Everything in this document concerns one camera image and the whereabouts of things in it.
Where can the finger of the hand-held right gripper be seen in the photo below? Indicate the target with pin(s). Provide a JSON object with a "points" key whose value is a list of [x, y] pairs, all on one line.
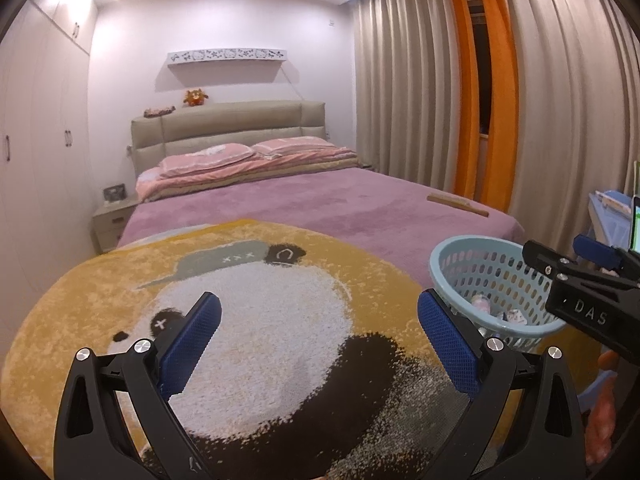
{"points": [[547, 260], [600, 255]]}

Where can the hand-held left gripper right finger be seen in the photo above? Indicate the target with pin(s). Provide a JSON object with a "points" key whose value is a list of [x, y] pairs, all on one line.
{"points": [[450, 345]]}

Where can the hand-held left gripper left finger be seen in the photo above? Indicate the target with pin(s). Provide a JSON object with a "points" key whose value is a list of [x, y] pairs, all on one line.
{"points": [[192, 345]]}

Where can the light blue plastic basket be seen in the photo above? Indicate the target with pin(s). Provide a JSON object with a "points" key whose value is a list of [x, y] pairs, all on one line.
{"points": [[450, 280]]}

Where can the white dotted cloth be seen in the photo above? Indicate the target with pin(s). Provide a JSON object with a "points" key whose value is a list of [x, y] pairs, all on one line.
{"points": [[514, 318]]}

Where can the person's right forearm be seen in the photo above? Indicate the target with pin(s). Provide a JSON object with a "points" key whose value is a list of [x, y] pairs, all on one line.
{"points": [[602, 410]]}

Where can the light blue plastic rack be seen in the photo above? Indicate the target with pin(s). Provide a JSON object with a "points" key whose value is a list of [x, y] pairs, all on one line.
{"points": [[607, 220]]}

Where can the green lit screen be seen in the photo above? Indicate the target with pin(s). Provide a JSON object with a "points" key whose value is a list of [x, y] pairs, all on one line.
{"points": [[636, 225]]}

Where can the round yellow panda rug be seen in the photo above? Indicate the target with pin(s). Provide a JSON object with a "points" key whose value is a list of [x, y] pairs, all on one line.
{"points": [[280, 300]]}

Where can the wooden stick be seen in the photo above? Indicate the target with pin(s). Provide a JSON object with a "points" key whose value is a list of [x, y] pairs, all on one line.
{"points": [[457, 205]]}

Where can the beige nightstand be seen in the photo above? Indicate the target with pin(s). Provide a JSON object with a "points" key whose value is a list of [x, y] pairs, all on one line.
{"points": [[112, 220]]}

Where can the beige curtain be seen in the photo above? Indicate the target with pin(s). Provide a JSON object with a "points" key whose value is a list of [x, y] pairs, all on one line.
{"points": [[565, 110], [400, 85]]}

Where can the orange curtain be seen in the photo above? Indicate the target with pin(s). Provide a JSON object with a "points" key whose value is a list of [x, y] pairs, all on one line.
{"points": [[502, 110], [460, 110]]}

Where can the pink pillow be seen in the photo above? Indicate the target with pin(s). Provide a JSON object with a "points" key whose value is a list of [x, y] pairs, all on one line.
{"points": [[205, 160], [295, 146]]}

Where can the purple bed blanket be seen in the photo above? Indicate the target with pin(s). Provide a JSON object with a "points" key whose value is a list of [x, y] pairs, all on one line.
{"points": [[325, 200]]}

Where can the pink quilt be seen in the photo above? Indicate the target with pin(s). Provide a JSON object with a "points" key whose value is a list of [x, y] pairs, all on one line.
{"points": [[280, 167]]}

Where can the beige bed headboard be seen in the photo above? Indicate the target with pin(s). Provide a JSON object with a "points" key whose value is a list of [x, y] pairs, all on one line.
{"points": [[225, 125]]}

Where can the patterned pouch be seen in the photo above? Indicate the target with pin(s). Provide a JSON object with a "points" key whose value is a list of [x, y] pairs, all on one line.
{"points": [[159, 111]]}

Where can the white wardrobe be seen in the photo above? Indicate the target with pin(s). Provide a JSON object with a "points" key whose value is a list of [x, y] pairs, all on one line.
{"points": [[40, 160]]}

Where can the orange plush toy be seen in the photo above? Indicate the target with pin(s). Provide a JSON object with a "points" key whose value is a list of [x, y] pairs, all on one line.
{"points": [[196, 98]]}

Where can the dark picture frame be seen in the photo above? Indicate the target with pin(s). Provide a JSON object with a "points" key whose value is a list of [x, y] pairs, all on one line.
{"points": [[114, 192]]}

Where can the white wall shelf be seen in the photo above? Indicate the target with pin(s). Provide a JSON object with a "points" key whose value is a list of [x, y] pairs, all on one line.
{"points": [[227, 56]]}

